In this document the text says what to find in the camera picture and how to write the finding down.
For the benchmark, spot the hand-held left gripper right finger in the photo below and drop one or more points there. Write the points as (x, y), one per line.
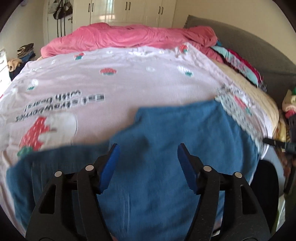
(188, 169)

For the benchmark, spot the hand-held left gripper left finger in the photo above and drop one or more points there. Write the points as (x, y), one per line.
(108, 171)

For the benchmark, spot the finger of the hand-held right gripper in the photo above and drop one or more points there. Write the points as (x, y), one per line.
(277, 143)

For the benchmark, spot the blue denim pants lace trim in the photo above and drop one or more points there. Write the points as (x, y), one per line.
(161, 129)

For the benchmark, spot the colourful cloth heap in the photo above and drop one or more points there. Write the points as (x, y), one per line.
(289, 104)

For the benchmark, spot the beige bed sheet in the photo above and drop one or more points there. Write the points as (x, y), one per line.
(249, 88)

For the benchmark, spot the colourful floral cloth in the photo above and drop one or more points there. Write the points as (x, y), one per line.
(240, 64)

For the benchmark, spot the grey padded headboard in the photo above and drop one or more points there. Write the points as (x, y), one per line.
(254, 51)

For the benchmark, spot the pink strawberry print blanket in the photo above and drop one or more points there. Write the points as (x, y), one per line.
(138, 76)

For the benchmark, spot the pink duvet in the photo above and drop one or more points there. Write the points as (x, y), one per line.
(127, 37)

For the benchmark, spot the beige crumpled cloth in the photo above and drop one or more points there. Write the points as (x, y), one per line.
(13, 64)

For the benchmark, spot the pile of folded clothes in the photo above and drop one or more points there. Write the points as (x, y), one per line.
(25, 49)

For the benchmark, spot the white drawer cabinet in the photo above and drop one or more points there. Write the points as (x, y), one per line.
(3, 67)

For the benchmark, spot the white door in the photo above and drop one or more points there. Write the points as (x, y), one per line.
(52, 30)

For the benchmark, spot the white wardrobe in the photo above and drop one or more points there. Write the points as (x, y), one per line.
(138, 11)

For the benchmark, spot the black striped hanging bag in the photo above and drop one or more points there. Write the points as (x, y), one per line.
(57, 11)

